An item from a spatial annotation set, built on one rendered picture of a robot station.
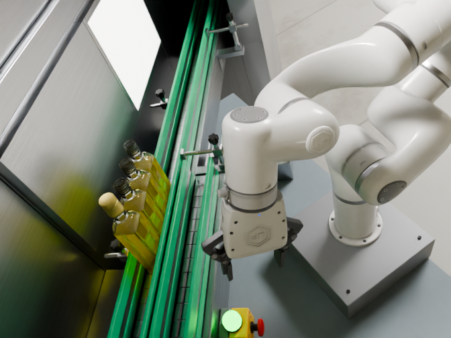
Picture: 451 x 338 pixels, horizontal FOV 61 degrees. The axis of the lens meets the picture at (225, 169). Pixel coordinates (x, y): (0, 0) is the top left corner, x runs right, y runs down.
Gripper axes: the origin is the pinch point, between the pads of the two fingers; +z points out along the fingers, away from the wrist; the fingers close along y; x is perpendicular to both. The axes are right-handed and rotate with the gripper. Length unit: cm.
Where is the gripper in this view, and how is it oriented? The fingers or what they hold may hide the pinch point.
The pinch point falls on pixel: (254, 264)
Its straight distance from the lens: 68.0
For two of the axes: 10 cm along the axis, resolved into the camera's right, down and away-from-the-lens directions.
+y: 9.6, -2.0, 1.8
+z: 0.6, 8.2, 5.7
